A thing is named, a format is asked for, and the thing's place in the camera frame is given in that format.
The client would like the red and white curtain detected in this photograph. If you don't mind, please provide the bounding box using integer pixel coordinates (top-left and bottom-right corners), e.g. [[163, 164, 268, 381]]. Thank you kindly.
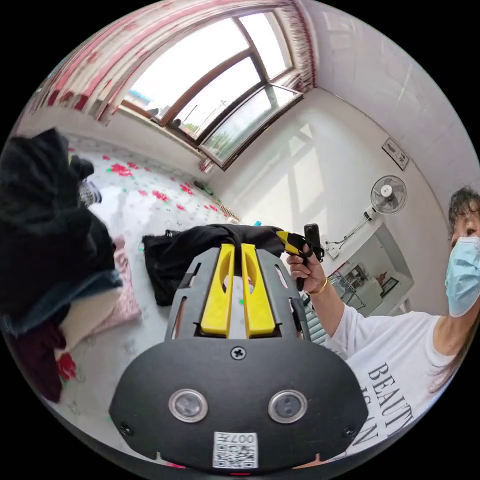
[[29, 0, 320, 125]]

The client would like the person's right forearm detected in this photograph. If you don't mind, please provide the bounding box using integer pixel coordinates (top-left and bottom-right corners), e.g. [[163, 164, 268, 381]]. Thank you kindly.
[[305, 279, 348, 339]]

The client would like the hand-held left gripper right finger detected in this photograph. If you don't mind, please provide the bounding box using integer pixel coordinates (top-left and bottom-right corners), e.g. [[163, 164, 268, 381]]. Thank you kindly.
[[241, 243, 276, 336]]

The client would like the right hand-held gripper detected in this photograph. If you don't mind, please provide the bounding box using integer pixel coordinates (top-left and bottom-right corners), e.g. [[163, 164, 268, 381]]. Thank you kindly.
[[276, 230, 324, 292]]

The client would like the black short sleeve shirt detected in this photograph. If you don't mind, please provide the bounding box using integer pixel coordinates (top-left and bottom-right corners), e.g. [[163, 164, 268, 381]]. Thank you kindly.
[[142, 223, 286, 307]]

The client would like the person's body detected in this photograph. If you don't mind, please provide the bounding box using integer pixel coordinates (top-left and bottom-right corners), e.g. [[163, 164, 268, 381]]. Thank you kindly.
[[323, 185, 480, 457]]

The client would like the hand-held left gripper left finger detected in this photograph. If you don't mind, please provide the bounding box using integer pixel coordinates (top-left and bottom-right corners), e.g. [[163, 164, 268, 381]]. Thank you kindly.
[[200, 243, 236, 335]]

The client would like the window with brown frame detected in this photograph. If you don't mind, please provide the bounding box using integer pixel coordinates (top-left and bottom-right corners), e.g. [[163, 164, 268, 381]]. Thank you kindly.
[[119, 10, 305, 172]]

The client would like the bed with floral sheet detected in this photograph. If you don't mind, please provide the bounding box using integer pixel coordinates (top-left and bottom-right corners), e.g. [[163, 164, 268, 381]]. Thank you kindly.
[[37, 137, 312, 453]]

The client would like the white wall fan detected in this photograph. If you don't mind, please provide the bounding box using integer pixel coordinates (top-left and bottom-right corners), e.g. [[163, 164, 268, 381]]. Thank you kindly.
[[362, 174, 409, 223]]

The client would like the pile of clothes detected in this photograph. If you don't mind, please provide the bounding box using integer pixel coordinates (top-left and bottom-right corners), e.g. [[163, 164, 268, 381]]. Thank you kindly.
[[0, 127, 142, 404]]

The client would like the person's right hand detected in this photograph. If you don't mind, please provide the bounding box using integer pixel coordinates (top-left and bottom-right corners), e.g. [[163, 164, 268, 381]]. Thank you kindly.
[[286, 242, 329, 296]]

